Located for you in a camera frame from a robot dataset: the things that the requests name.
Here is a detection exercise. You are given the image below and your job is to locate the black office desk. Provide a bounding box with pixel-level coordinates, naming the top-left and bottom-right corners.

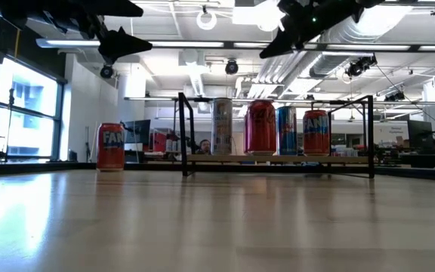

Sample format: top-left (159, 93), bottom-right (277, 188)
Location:
top-left (375, 149), bottom-right (435, 170)

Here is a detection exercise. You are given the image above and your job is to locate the orange Fanta can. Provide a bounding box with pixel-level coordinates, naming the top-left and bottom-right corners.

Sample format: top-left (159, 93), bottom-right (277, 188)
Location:
top-left (302, 109), bottom-right (331, 157)
top-left (96, 122), bottom-right (126, 173)

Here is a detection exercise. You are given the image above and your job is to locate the blue silver Red Bull can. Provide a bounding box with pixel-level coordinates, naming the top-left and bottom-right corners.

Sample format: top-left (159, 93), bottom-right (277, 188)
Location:
top-left (276, 105), bottom-right (298, 156)

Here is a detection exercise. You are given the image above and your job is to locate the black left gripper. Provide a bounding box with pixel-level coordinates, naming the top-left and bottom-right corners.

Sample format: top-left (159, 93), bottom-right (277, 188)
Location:
top-left (24, 0), bottom-right (153, 64)

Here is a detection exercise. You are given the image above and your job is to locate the black table frame rail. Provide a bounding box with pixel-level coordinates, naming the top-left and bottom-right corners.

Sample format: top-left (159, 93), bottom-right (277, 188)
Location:
top-left (0, 161), bottom-right (435, 183)

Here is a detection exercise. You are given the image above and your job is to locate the red Coca-Cola can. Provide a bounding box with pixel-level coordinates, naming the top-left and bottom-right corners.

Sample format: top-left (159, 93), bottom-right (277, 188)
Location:
top-left (243, 99), bottom-right (278, 156)

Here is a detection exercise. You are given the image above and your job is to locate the white Celsius can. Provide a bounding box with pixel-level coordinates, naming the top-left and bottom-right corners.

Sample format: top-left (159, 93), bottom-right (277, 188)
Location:
top-left (211, 97), bottom-right (233, 156)

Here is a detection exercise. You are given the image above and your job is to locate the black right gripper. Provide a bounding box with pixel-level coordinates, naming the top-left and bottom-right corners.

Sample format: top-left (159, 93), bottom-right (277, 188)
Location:
top-left (259, 0), bottom-right (387, 60)

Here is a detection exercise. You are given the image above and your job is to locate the black computer monitor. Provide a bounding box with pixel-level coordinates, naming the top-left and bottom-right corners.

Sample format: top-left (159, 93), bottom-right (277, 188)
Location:
top-left (124, 119), bottom-right (152, 145)
top-left (407, 119), bottom-right (433, 150)

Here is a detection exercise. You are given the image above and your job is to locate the large bright window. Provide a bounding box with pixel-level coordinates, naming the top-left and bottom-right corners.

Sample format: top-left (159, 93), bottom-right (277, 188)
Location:
top-left (0, 56), bottom-right (66, 162)

